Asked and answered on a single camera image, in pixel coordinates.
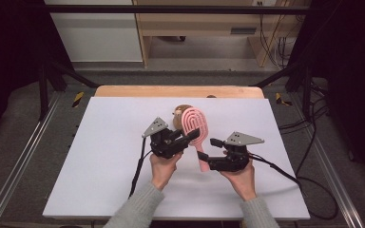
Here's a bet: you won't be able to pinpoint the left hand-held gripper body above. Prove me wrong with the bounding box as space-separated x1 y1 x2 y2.
142 117 190 160

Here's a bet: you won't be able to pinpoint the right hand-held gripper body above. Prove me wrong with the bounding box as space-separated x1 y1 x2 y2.
207 131 265 173

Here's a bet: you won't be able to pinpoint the pink hairbrush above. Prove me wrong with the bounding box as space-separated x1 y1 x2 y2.
181 106 211 173

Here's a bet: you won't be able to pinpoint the person's right hand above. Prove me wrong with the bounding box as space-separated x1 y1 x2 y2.
220 159 257 202

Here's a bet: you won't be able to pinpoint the person's left hand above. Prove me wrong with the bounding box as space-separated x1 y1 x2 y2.
149 151 184 191

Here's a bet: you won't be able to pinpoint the wooden table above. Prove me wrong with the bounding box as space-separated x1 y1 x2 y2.
94 85 265 99

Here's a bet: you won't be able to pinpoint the yellow black tape marker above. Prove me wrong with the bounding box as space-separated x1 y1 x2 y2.
275 92 293 107
71 91 86 108

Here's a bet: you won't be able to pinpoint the white table board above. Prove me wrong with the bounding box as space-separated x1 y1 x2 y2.
42 96 311 221

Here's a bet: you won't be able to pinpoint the black metal stand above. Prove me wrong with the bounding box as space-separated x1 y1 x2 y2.
37 60 101 122
250 60 315 122

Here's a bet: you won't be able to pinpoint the wooden desk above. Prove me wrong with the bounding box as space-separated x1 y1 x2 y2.
132 0 312 68

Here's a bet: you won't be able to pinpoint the grey label on desk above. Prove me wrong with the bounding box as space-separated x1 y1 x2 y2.
230 27 258 35

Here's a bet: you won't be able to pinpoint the white cabinet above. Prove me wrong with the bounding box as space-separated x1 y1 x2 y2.
44 0 144 63

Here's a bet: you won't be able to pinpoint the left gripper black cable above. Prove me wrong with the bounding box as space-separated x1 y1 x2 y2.
128 137 153 200

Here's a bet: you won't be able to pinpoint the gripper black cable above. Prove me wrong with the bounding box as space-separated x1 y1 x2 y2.
248 152 339 221
128 137 153 200

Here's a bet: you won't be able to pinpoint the black floor cables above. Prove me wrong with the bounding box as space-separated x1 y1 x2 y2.
279 79 331 172

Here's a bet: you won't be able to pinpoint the aluminium rail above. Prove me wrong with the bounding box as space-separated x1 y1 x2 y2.
289 93 365 228
0 91 62 228

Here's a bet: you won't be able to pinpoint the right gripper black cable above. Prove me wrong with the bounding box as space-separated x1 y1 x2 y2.
248 152 339 221

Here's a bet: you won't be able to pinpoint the hanging cable bundle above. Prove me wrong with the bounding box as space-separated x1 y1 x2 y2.
259 13 297 69

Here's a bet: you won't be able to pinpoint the black horizontal frame bar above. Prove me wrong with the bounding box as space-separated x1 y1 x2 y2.
22 4 312 15

